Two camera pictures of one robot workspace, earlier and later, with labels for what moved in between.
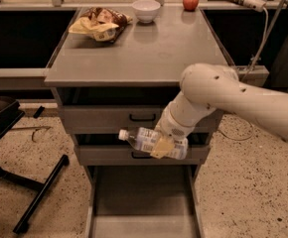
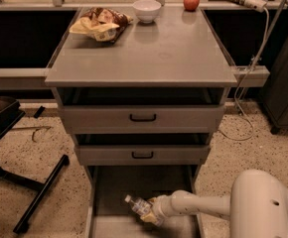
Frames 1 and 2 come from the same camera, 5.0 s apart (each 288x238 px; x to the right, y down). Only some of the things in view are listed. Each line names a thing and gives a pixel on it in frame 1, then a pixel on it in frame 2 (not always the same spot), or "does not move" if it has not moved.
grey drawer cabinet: x=117 y=68 does not move
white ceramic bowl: x=146 y=10 does not move
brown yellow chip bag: x=104 y=25 does not move
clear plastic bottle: x=145 y=138 → x=138 y=204
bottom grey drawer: x=143 y=201 does not move
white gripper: x=169 y=128 → x=159 y=206
